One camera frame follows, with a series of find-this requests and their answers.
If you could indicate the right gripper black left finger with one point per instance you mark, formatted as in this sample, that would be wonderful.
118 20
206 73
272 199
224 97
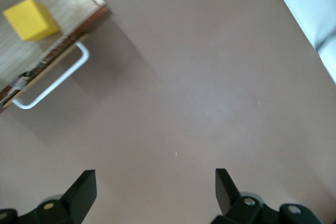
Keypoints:
76 197

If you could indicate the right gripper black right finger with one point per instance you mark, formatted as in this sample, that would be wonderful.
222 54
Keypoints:
231 203

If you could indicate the yellow cube block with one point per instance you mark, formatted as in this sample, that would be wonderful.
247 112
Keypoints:
31 20

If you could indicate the brown table mat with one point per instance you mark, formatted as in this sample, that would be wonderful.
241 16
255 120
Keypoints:
183 90

